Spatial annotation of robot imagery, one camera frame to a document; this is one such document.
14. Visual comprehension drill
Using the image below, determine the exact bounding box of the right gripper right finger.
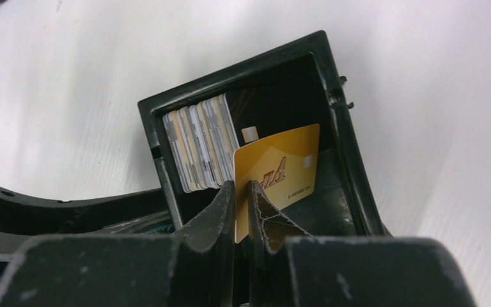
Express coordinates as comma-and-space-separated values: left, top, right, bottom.
246, 180, 310, 306

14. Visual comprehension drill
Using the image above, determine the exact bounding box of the black plastic tray box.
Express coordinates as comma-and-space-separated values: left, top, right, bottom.
138, 30, 388, 235

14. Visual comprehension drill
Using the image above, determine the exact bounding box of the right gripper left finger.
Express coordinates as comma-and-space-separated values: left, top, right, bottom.
171, 181, 236, 306

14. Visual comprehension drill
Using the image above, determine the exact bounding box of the stack of credit cards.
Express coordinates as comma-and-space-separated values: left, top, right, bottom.
162, 86, 327, 194

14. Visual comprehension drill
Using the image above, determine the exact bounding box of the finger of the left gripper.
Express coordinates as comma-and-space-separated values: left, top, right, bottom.
0, 187, 174, 277

